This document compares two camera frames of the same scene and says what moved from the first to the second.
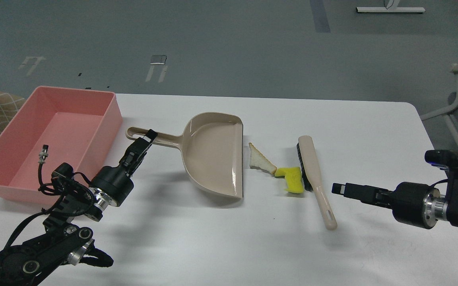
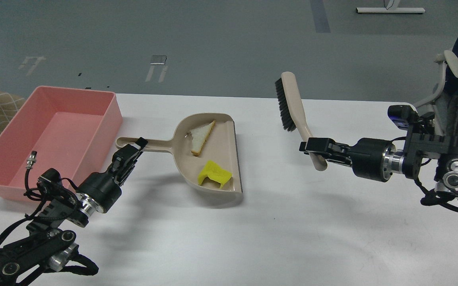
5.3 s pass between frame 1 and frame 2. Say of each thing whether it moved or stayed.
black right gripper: moved
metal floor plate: stayed
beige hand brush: moved
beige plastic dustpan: moved
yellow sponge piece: moved
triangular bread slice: moved
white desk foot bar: stayed
